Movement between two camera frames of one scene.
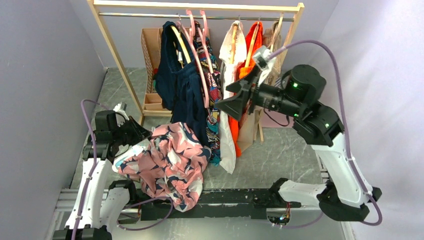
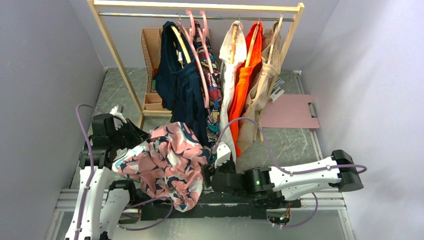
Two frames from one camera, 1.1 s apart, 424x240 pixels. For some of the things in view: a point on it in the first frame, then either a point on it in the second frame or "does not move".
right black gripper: x=244 y=86 to x=207 y=170
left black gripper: x=140 y=133 does not move
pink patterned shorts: x=172 y=167 does not move
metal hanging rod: x=198 y=16 does not move
